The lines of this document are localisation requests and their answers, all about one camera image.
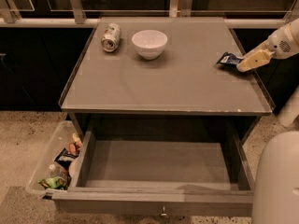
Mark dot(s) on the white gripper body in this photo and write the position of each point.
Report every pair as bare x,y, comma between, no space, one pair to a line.
279,44

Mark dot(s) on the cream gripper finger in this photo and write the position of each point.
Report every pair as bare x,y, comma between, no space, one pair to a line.
249,64
260,52

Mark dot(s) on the blue rxbar blueberry wrapper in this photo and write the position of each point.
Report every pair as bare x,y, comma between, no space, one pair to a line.
228,58

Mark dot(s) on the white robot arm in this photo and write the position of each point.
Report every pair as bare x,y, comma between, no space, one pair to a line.
276,194

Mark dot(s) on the grey cabinet with glass top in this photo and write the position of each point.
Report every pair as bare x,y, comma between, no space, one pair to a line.
182,95

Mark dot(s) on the grey open top drawer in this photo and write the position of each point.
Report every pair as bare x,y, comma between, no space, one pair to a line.
132,177

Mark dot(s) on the metal drawer knob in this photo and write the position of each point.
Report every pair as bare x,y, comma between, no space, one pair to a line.
163,213

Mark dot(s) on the white ceramic bowl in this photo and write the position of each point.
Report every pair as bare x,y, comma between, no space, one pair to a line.
149,44

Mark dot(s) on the green white soda can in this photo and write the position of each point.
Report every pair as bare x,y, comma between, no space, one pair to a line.
111,37

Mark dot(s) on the red snack packet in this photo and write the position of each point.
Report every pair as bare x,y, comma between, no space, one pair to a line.
73,149

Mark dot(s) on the black snack packet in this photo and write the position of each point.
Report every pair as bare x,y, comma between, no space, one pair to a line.
64,158

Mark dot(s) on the clear plastic bottle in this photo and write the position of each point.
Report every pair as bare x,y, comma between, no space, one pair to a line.
58,171

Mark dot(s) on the clear plastic bin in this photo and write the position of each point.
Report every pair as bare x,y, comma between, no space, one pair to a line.
64,134

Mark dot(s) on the green snack bag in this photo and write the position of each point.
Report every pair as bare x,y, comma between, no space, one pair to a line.
53,183

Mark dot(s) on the metal railing frame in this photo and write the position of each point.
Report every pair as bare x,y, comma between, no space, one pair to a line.
84,10

